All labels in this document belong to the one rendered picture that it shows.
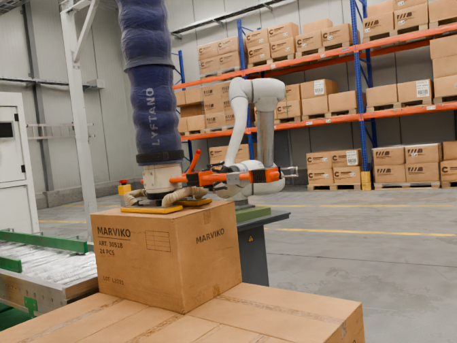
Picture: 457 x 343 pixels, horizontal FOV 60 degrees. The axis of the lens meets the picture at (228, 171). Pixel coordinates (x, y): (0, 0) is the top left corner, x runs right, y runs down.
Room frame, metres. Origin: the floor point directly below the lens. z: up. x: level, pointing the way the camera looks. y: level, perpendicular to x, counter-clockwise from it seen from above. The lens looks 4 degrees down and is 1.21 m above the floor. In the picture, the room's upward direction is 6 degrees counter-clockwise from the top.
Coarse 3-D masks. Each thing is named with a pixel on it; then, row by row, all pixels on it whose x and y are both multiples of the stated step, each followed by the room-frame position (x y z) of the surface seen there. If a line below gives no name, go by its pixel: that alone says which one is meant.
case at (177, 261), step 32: (96, 224) 1.92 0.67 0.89; (128, 224) 1.77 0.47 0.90; (160, 224) 1.63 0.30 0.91; (192, 224) 1.66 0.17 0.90; (224, 224) 1.82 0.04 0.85; (96, 256) 1.94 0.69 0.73; (128, 256) 1.79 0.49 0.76; (160, 256) 1.65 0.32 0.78; (192, 256) 1.64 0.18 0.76; (224, 256) 1.80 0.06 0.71; (128, 288) 1.80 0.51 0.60; (160, 288) 1.66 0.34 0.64; (192, 288) 1.63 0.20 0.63; (224, 288) 1.79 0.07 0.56
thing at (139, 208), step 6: (138, 204) 1.85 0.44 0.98; (144, 204) 1.89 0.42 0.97; (150, 204) 1.86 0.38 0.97; (156, 204) 1.76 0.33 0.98; (120, 210) 1.89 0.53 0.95; (126, 210) 1.86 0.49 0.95; (132, 210) 1.83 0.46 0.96; (138, 210) 1.80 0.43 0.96; (144, 210) 1.77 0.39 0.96; (150, 210) 1.74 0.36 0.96; (156, 210) 1.71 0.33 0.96; (162, 210) 1.68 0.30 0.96; (168, 210) 1.68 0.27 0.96; (174, 210) 1.71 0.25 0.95
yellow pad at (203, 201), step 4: (188, 196) 1.90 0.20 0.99; (192, 196) 1.91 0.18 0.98; (180, 200) 1.91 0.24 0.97; (184, 200) 1.89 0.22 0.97; (188, 200) 1.87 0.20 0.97; (192, 200) 1.85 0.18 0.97; (196, 200) 1.84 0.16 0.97; (200, 200) 1.85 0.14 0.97; (204, 200) 1.85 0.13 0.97; (208, 200) 1.87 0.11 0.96; (172, 204) 1.93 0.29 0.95; (176, 204) 1.91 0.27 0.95; (180, 204) 1.89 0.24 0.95; (184, 204) 1.87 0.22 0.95; (188, 204) 1.85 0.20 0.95; (192, 204) 1.83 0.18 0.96; (196, 204) 1.82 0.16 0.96; (200, 204) 1.82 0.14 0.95
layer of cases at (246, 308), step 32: (256, 288) 1.80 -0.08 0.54; (32, 320) 1.68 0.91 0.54; (64, 320) 1.65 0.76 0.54; (96, 320) 1.62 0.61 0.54; (128, 320) 1.58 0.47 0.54; (160, 320) 1.55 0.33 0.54; (192, 320) 1.52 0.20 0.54; (224, 320) 1.49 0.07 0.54; (256, 320) 1.46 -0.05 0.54; (288, 320) 1.44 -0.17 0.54; (320, 320) 1.41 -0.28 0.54; (352, 320) 1.45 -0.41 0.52
